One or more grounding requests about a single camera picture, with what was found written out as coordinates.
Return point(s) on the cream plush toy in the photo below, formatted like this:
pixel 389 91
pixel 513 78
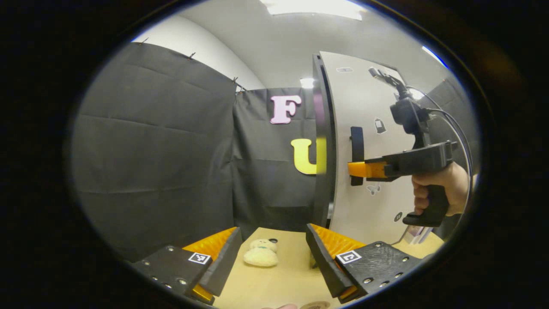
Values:
pixel 260 256

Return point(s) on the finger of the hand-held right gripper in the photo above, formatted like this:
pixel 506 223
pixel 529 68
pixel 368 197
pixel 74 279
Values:
pixel 362 169

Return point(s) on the round brown coaster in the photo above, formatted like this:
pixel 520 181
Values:
pixel 315 305

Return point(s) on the beige cabinet door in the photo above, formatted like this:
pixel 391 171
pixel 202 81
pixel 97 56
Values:
pixel 364 98

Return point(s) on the dark grey cabinet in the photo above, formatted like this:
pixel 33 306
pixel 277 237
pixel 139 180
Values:
pixel 328 128

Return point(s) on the black backdrop cloth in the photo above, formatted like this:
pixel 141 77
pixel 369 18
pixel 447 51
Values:
pixel 150 150

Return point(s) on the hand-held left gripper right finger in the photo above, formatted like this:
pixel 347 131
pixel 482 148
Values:
pixel 324 262

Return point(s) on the large ceiling light panel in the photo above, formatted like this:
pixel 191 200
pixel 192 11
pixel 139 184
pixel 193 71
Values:
pixel 313 7

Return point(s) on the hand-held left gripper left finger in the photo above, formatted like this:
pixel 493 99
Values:
pixel 225 262

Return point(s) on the small ceiling light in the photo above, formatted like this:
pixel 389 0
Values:
pixel 307 83

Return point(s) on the long ceiling light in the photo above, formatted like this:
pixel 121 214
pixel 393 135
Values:
pixel 435 56

